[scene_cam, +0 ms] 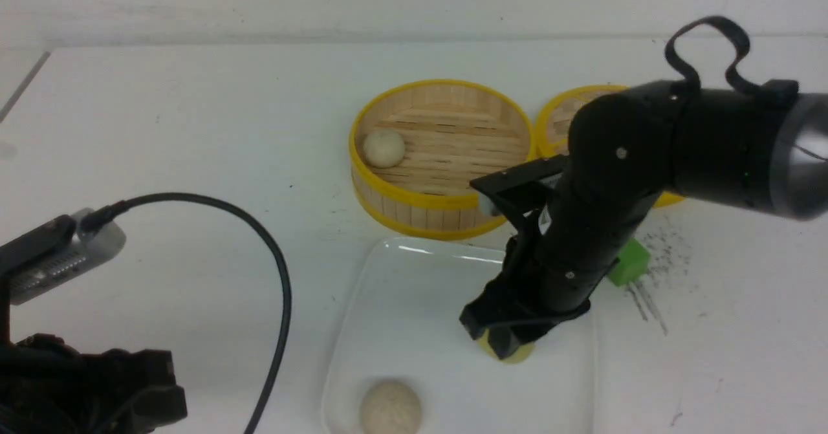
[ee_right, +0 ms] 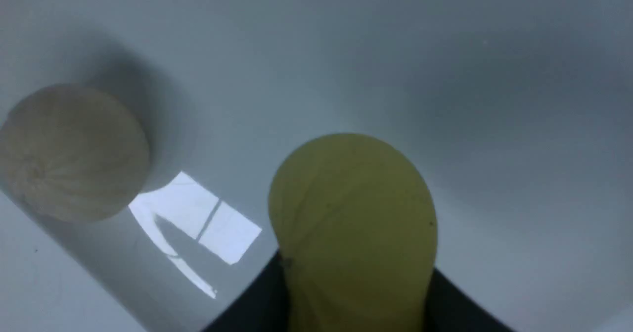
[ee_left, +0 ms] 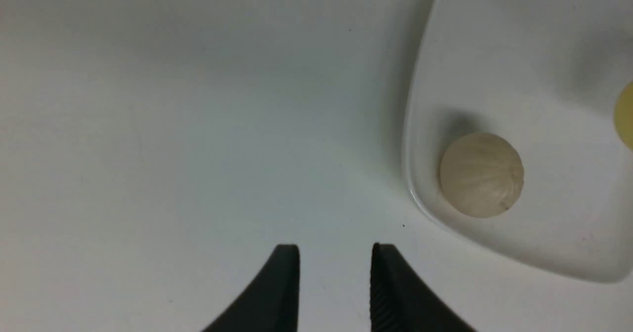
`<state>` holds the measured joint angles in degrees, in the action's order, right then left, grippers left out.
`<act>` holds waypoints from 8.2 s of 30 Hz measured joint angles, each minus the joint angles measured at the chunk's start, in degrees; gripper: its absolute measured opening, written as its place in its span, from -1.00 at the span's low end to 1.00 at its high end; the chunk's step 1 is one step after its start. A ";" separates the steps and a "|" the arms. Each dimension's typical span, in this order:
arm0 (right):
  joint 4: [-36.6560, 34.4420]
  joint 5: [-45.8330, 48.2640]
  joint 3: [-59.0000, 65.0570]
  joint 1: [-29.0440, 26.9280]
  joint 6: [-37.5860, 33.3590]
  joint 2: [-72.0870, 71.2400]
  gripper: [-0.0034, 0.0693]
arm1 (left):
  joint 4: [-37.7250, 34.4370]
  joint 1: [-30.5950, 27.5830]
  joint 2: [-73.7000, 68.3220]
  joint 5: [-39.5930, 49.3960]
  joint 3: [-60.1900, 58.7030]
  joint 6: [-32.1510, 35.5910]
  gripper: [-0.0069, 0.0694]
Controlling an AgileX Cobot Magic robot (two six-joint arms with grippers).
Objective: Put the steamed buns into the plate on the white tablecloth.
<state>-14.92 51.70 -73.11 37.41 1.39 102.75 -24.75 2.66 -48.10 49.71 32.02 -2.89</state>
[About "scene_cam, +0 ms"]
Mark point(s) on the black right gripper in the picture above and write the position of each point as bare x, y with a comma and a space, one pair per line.
511, 306

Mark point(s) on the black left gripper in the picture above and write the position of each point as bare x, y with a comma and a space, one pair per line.
50, 387

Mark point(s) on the yellow steamed bun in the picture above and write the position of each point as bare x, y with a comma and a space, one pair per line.
518, 356

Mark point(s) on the white steamed bun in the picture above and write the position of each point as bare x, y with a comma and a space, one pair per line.
383, 148

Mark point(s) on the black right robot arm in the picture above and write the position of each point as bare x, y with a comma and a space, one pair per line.
761, 150

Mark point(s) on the white square plate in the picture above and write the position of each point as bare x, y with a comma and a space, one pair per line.
403, 323

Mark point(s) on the beige steamed bun front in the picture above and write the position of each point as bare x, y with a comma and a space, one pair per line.
391, 406

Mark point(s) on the green cube block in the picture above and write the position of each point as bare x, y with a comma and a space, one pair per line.
633, 263

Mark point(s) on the woven bamboo steamer lid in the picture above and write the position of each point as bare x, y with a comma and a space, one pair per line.
552, 125

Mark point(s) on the bamboo steamer basket yellow rim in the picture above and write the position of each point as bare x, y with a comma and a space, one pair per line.
453, 132

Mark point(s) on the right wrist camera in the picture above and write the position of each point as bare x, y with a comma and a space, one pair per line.
519, 189

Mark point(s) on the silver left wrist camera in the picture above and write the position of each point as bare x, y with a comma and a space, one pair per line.
54, 253

